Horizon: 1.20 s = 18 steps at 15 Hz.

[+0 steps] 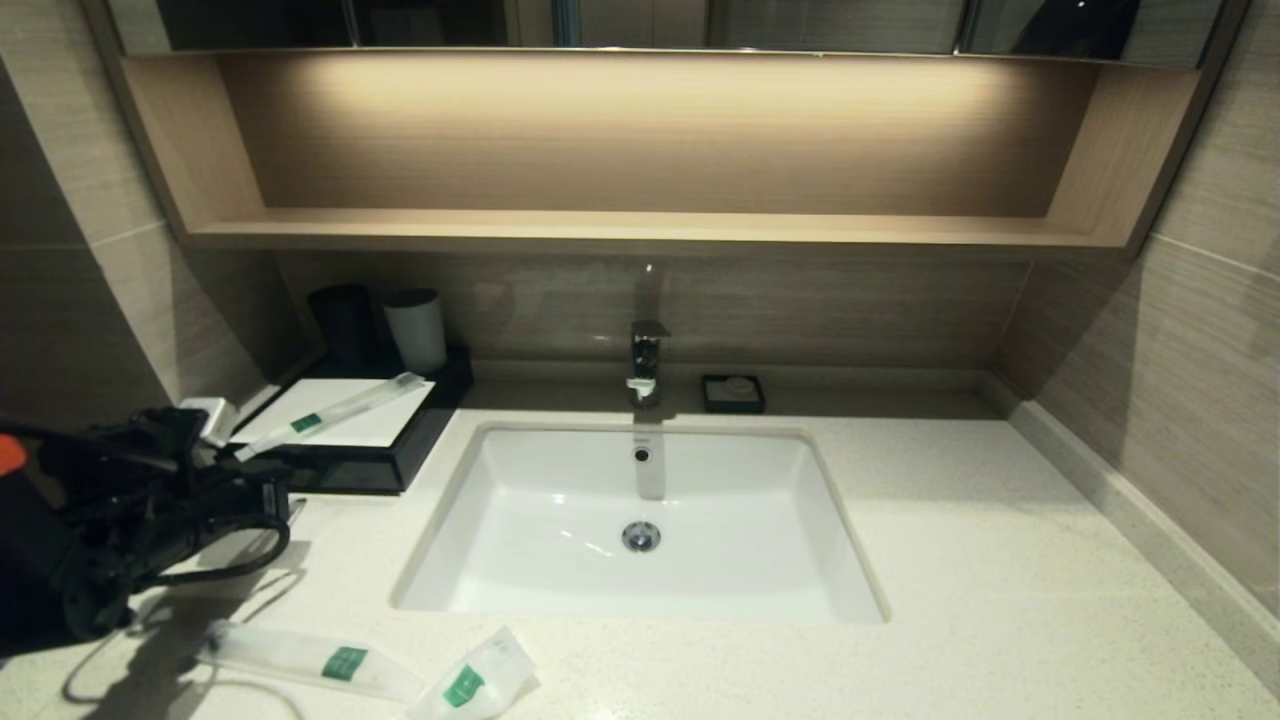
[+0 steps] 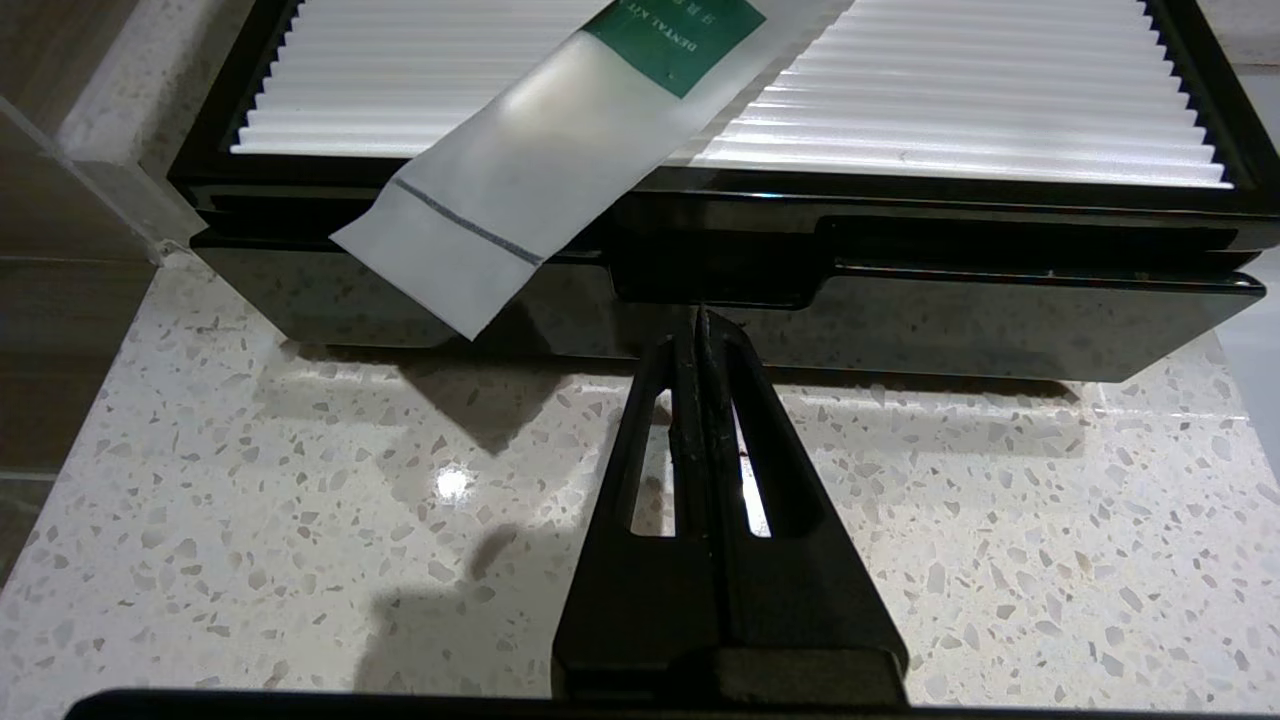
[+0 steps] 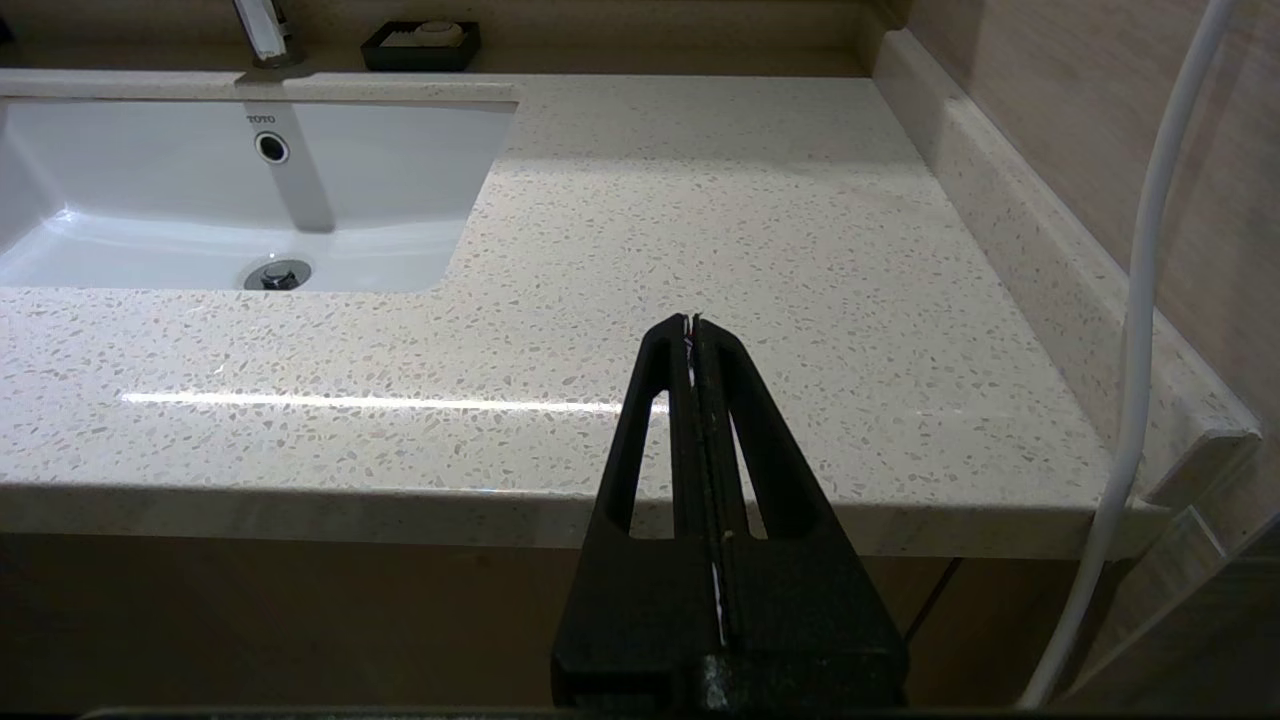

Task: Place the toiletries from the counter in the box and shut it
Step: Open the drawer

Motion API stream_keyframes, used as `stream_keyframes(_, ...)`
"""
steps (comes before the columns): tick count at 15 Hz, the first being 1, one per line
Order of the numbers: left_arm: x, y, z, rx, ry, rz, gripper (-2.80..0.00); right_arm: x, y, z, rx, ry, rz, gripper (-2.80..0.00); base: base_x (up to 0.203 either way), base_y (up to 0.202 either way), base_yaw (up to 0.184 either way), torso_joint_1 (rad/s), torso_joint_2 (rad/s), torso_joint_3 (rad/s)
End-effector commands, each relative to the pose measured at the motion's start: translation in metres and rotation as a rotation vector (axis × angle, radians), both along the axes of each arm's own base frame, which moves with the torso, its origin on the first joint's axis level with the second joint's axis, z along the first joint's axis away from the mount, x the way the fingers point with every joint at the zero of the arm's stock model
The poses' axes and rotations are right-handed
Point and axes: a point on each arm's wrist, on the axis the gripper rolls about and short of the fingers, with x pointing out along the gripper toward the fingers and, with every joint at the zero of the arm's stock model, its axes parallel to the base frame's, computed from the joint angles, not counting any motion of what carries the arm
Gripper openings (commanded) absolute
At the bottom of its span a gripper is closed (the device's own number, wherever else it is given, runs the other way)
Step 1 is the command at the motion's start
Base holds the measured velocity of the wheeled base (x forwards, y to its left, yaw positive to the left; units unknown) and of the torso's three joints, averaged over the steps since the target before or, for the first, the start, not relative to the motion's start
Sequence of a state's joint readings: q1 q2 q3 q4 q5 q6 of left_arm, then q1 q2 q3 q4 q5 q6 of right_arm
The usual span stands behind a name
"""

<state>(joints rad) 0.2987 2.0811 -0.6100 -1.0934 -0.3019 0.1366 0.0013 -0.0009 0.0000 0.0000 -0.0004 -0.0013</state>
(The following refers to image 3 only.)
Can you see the round white soap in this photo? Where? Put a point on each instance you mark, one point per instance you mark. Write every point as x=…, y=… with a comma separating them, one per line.
x=440, y=31

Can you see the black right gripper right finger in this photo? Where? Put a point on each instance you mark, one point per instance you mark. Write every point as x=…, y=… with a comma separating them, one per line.
x=810, y=600

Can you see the wooden vanity cabinet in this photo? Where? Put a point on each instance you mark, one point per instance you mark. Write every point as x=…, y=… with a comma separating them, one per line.
x=300, y=620

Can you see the speckled stone backsplash ledge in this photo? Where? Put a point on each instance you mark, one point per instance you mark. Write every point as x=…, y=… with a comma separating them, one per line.
x=1000, y=200

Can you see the white sink basin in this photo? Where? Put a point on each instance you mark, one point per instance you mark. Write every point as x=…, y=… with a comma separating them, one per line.
x=150, y=180

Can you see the black soap dish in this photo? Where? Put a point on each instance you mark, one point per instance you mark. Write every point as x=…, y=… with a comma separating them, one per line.
x=420, y=60

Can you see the chrome sink drain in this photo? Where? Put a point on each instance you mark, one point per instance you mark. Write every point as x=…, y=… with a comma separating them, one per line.
x=278, y=275

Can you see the chrome faucet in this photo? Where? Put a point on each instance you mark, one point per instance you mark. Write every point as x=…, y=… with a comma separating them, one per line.
x=262, y=28

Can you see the clear glass partition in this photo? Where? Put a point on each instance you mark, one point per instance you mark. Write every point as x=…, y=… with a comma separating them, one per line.
x=1185, y=600

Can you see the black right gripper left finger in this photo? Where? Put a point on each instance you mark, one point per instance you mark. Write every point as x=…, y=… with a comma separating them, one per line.
x=620, y=600

